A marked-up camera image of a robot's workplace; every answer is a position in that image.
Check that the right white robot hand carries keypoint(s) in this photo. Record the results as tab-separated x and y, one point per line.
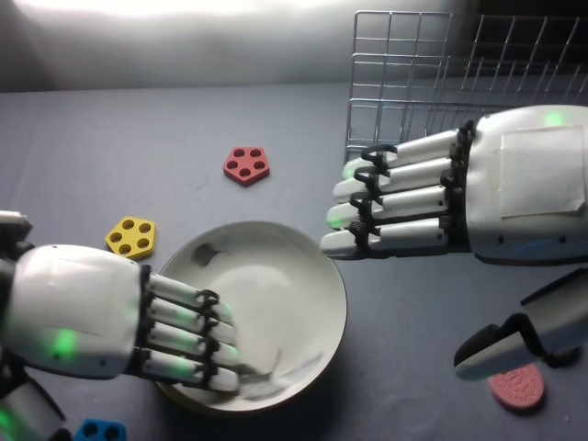
528	184

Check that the white ceramic plate leaf print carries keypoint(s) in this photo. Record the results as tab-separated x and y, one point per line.
285	294

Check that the pink sandwich cookie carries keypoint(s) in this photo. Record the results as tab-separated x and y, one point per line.
519	390

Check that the red pentagon block with holes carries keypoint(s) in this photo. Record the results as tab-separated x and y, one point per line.
246	161

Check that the white backdrop sheet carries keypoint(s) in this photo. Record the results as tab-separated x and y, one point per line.
184	46

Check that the yellow pentagon block with holes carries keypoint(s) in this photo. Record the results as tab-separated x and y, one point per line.
132	235

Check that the grey table cloth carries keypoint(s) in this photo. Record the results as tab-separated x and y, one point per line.
92	161

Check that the blue pentagon block with holes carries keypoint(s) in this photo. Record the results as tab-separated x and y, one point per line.
101	422

